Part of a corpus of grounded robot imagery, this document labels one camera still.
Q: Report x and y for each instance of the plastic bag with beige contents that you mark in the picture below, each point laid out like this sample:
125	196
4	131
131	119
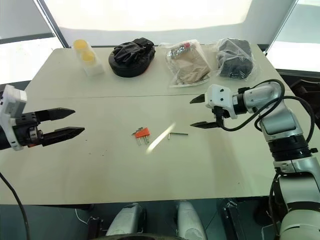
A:
187	66

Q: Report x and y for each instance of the dark furniture beside table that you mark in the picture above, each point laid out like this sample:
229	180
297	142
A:
305	87

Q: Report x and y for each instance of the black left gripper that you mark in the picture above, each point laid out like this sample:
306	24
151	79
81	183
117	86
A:
26	126

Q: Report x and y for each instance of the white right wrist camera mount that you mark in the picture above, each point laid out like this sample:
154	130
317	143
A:
220	96

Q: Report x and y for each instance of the yellow plastic cup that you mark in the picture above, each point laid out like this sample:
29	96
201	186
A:
88	57
80	44

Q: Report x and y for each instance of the clear plastic cup box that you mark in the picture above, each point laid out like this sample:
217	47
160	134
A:
93	68

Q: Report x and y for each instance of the black boxing pad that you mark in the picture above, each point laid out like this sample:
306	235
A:
131	60

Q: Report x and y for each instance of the dark window frame bar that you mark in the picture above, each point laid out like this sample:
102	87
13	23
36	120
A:
53	25

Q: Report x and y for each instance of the black metal bracket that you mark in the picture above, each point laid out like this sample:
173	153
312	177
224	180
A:
95	227
232	220

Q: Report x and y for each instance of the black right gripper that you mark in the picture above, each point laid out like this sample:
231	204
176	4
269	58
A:
218	112

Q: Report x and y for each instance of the metal hex key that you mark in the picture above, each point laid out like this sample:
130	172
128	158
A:
178	133

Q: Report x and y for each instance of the orange hex key holder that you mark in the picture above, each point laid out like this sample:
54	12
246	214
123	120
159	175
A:
143	133

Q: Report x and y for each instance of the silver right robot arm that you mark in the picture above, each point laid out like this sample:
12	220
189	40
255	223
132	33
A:
277	125

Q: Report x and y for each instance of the white rounded robot leg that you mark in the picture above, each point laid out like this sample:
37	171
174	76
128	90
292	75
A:
190	221
125	221

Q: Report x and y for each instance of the dark rounded robot waist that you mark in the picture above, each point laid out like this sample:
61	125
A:
140	237

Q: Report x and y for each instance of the plastic bag with black contents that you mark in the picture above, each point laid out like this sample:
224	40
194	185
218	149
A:
235	58

